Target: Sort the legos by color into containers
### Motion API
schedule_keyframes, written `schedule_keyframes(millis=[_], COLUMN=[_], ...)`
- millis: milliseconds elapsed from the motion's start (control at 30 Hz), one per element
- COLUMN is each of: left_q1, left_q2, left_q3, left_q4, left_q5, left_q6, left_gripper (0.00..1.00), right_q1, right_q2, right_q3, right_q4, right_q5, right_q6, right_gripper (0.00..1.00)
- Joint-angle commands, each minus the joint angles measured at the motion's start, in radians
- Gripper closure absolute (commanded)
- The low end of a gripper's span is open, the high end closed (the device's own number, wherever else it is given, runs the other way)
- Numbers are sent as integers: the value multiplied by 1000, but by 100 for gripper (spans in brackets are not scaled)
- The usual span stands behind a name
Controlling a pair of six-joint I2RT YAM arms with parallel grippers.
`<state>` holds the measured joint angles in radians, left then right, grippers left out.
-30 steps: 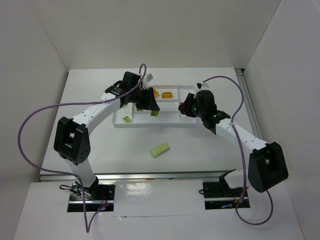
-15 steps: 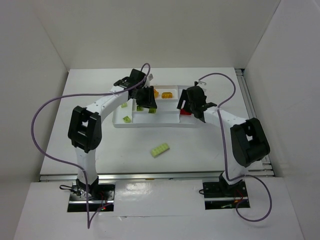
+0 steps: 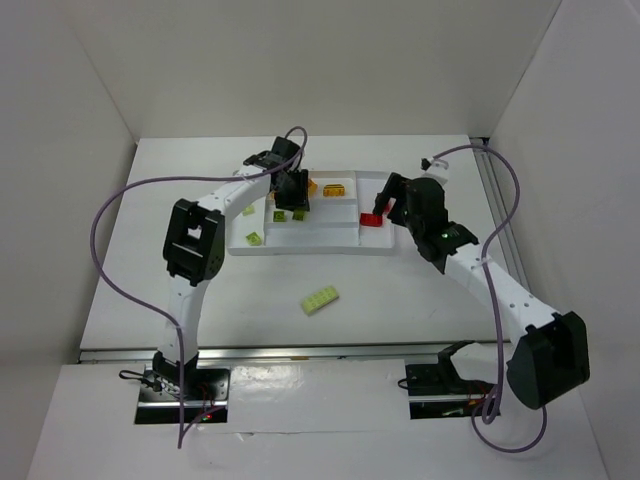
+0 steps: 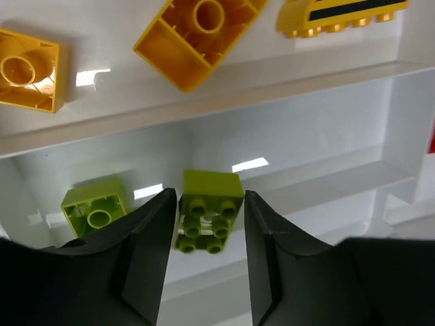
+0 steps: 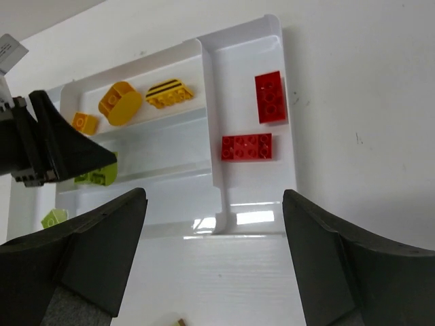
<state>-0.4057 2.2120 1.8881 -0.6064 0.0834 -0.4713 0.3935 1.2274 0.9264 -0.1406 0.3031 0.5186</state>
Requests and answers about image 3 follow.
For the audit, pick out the red green lego cluster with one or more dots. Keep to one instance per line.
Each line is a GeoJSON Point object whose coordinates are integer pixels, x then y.
{"type": "Point", "coordinates": [371, 220]}

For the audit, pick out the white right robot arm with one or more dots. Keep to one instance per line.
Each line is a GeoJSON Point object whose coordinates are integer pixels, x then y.
{"type": "Point", "coordinates": [541, 353]}

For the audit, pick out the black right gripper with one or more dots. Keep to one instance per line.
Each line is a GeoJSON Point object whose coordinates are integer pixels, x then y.
{"type": "Point", "coordinates": [395, 189]}

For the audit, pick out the orange printed lego brick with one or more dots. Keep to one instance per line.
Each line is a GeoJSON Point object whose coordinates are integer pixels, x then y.
{"type": "Point", "coordinates": [334, 190]}

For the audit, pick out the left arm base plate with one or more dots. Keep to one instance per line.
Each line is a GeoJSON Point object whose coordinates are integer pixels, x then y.
{"type": "Point", "coordinates": [158, 399]}

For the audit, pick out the yellow lego brick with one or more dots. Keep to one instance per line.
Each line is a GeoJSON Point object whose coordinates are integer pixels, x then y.
{"type": "Point", "coordinates": [311, 187]}

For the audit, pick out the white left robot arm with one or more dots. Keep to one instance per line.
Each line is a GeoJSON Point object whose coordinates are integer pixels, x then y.
{"type": "Point", "coordinates": [194, 247]}

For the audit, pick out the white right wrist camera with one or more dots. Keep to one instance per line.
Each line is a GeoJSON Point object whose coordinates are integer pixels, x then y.
{"type": "Point", "coordinates": [436, 169]}

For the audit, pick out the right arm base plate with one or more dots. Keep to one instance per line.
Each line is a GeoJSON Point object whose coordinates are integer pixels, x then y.
{"type": "Point", "coordinates": [436, 394]}

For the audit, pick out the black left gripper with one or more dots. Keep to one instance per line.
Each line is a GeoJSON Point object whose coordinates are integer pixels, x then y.
{"type": "Point", "coordinates": [291, 195]}

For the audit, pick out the white divided sorting tray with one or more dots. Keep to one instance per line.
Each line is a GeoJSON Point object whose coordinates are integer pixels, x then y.
{"type": "Point", "coordinates": [331, 225]}

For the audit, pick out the small light green lego brick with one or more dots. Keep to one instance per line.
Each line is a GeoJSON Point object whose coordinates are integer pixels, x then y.
{"type": "Point", "coordinates": [254, 239]}

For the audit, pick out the long light green lego brick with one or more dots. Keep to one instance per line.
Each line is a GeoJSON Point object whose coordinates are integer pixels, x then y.
{"type": "Point", "coordinates": [318, 300]}

